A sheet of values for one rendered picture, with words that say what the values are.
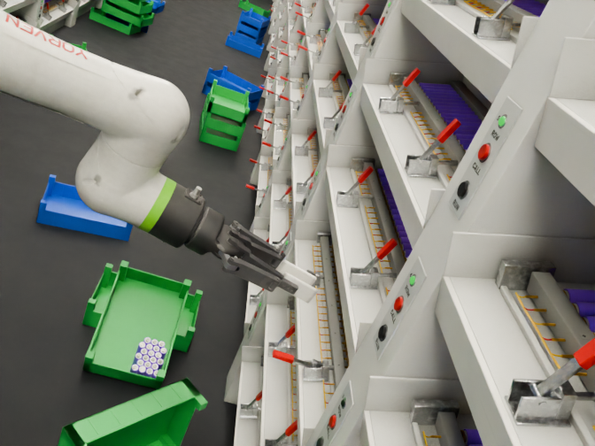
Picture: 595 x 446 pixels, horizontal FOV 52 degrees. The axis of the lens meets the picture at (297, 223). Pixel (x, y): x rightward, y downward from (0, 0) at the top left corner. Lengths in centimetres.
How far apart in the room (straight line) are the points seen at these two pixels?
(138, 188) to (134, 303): 86
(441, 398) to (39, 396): 109
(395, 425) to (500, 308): 20
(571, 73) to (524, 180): 10
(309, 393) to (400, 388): 32
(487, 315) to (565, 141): 17
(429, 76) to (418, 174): 47
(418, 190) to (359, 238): 27
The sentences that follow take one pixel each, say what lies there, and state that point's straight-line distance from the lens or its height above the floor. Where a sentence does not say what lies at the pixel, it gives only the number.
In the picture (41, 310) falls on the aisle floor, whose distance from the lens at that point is 182.
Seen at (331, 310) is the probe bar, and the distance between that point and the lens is 113.
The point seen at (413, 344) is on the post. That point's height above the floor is 83.
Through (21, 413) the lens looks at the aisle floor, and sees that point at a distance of 156.
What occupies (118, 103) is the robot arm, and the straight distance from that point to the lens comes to 86.
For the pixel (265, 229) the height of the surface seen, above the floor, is 16.
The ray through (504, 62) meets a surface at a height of 112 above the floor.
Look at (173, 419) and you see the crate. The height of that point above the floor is 7.
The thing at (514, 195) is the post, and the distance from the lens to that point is 59.
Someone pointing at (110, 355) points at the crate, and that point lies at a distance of 169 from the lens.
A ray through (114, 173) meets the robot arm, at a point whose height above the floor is 76.
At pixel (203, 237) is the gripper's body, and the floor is 69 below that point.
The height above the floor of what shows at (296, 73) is 56.
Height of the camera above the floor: 118
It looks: 26 degrees down
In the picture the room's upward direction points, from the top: 23 degrees clockwise
